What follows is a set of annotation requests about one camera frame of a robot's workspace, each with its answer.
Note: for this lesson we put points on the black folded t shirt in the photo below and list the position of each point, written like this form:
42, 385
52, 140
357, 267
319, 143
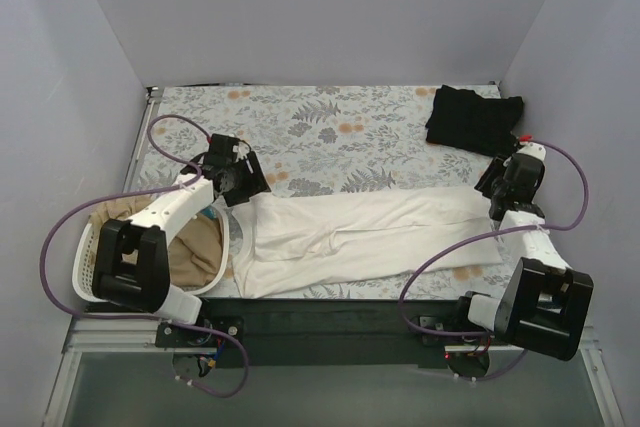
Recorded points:
464, 120

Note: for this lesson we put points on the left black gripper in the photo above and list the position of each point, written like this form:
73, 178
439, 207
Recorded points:
251, 182

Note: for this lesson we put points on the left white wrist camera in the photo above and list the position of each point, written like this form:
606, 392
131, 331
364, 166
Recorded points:
240, 148

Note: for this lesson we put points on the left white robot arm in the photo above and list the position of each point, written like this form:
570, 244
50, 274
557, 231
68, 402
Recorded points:
132, 263

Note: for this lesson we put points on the beige t shirt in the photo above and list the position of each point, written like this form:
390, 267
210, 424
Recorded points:
195, 253

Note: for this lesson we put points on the teal cloth item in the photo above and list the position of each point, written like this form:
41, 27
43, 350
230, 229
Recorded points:
210, 212

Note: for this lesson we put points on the white laundry basket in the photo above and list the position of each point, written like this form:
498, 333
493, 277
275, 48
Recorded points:
85, 257

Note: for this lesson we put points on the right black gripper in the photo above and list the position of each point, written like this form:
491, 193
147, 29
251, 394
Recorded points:
489, 179

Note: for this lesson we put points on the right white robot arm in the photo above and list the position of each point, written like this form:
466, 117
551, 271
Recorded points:
545, 304

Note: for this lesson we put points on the floral table cloth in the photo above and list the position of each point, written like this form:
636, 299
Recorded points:
316, 141

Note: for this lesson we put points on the white t shirt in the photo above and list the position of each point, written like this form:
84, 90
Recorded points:
297, 242

